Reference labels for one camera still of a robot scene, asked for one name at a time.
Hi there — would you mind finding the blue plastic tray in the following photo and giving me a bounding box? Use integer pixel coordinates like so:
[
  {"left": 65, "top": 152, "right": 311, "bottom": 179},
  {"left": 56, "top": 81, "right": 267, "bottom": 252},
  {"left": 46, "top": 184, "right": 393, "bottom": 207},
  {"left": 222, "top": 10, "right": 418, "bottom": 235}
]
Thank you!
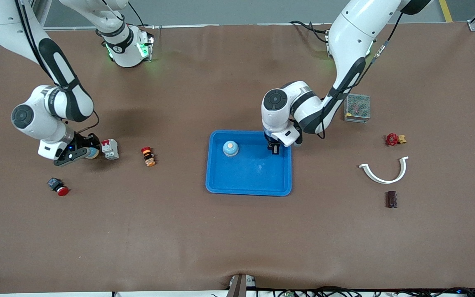
[{"left": 205, "top": 130, "right": 292, "bottom": 197}]

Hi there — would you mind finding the red push button black body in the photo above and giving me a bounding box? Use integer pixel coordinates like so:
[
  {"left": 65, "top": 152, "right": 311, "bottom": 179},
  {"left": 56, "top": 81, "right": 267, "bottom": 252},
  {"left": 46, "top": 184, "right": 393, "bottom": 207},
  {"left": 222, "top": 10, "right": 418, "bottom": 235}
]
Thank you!
[{"left": 47, "top": 177, "right": 70, "bottom": 197}]

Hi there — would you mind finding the red orange emergency stop button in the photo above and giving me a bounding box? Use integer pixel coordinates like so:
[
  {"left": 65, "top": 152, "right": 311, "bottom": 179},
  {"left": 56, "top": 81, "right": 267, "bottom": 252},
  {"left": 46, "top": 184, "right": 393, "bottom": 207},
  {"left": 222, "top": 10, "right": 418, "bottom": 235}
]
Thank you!
[{"left": 141, "top": 146, "right": 156, "bottom": 167}]

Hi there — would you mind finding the metal mesh power supply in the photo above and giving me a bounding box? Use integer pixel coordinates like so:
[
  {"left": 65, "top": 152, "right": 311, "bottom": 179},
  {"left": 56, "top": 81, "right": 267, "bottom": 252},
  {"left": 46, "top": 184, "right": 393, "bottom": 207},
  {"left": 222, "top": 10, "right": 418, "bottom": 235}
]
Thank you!
[{"left": 343, "top": 93, "right": 372, "bottom": 124}]

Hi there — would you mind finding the brown table mat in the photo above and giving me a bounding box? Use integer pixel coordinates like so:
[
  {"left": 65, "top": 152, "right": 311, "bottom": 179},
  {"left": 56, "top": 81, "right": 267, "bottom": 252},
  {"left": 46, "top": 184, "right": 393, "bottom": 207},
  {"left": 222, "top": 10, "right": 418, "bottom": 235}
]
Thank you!
[{"left": 0, "top": 23, "right": 475, "bottom": 294}]

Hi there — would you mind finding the white curved plastic clamp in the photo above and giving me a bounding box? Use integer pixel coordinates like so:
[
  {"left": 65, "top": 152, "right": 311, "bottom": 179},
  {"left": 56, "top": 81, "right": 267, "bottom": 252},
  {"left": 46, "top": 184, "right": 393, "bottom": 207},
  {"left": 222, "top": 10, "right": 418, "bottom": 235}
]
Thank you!
[{"left": 359, "top": 156, "right": 409, "bottom": 184}]

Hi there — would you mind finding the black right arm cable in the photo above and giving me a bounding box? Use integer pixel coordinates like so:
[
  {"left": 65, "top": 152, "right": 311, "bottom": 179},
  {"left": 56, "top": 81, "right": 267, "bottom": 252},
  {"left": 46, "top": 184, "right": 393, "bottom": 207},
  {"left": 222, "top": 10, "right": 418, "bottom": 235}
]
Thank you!
[{"left": 13, "top": 0, "right": 100, "bottom": 133}]

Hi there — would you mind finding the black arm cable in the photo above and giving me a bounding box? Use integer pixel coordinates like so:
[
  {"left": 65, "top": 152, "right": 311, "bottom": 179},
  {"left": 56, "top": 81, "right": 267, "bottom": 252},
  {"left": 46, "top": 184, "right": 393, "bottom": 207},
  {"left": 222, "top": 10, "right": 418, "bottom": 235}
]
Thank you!
[
  {"left": 13, "top": 0, "right": 100, "bottom": 133},
  {"left": 317, "top": 10, "right": 405, "bottom": 140}
]

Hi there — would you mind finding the white circuit breaker red switch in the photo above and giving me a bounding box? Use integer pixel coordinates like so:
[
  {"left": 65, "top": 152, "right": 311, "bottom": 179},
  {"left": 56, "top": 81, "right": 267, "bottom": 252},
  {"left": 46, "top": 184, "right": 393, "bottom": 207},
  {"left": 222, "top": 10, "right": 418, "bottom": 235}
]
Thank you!
[{"left": 101, "top": 139, "right": 120, "bottom": 160}]

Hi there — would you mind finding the red handle brass valve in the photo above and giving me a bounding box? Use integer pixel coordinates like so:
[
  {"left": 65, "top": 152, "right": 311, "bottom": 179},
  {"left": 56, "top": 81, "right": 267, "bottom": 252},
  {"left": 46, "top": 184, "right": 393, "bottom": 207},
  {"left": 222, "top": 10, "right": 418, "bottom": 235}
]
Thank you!
[{"left": 385, "top": 133, "right": 407, "bottom": 146}]

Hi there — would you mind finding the black left base cable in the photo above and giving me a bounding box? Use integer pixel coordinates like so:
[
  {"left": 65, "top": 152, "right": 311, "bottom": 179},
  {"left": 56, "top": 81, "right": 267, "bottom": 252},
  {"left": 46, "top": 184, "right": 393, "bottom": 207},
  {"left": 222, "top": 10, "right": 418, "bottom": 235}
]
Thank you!
[{"left": 290, "top": 20, "right": 329, "bottom": 44}]

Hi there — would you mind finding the black base cable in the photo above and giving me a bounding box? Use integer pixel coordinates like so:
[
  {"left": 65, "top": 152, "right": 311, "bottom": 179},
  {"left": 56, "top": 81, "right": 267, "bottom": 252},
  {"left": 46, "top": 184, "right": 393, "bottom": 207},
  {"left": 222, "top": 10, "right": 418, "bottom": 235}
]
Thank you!
[
  {"left": 128, "top": 0, "right": 155, "bottom": 29},
  {"left": 290, "top": 20, "right": 329, "bottom": 44}
]

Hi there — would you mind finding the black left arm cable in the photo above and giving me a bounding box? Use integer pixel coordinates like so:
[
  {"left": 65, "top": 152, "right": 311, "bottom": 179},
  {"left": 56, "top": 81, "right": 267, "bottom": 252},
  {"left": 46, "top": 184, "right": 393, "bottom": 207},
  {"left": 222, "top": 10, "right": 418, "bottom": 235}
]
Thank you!
[{"left": 317, "top": 10, "right": 405, "bottom": 140}]

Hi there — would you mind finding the black right base cable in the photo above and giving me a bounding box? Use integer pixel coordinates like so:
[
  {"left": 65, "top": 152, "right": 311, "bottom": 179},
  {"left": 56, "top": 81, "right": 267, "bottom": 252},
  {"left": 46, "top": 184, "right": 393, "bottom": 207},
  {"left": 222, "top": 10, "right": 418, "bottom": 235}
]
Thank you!
[{"left": 128, "top": 0, "right": 155, "bottom": 29}]

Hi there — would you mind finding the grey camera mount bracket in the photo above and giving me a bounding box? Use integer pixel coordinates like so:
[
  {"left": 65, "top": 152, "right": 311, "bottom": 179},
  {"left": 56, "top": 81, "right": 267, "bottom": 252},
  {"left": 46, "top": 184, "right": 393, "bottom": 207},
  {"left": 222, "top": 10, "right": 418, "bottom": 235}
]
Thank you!
[{"left": 226, "top": 273, "right": 257, "bottom": 297}]

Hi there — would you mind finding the black floor cable bundle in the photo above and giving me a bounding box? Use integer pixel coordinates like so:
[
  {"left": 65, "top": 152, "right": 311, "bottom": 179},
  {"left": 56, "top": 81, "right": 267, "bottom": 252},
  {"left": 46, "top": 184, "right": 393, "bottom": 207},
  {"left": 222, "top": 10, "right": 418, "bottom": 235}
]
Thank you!
[{"left": 258, "top": 286, "right": 475, "bottom": 297}]

